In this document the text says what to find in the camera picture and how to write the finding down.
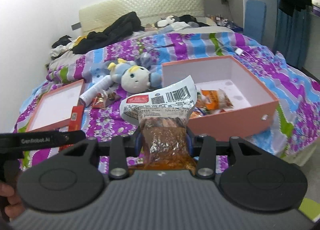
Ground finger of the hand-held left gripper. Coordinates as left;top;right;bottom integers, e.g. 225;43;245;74
59;130;87;147

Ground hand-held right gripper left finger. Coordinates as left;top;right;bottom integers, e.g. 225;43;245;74
59;130;143;180

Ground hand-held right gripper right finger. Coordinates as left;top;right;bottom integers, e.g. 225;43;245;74
185;130;263;179

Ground clear snack packet red label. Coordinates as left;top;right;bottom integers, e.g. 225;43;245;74
119;75;198;170

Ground pink cardboard box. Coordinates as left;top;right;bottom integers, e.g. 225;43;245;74
161;55;279;139

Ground person's left hand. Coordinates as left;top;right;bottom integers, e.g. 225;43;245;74
0;182;26;223

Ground pink box lid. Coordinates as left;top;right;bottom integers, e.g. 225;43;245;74
25;79;85;133

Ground small red foil packet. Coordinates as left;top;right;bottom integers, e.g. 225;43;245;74
91;95;106;109

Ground white tube packet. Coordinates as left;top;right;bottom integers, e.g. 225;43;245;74
79;75;113;107

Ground orange snack packet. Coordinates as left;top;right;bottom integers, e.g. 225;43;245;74
201;89;234;113

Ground brown snack packet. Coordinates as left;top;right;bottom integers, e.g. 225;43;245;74
104;89;122;106

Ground white and blue plush doll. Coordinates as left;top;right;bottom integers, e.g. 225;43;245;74
106;58;162;93

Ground crumpled clear plastic bag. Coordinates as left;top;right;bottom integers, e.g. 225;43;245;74
139;53;156;71

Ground black and white clothes heap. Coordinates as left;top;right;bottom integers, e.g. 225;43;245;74
49;35;76;57

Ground purple floral printed blanket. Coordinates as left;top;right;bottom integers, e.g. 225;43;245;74
14;31;318;175

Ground black clothing pile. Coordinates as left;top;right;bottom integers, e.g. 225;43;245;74
72;11;145;55

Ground cream padded headboard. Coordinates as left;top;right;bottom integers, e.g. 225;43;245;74
78;0;203;33

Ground blue board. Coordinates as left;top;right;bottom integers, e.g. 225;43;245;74
243;0;267;45

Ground blue curtain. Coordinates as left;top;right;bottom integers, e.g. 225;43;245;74
273;7;313;68

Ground white charger with cable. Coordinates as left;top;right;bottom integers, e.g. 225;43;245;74
217;45;253;58

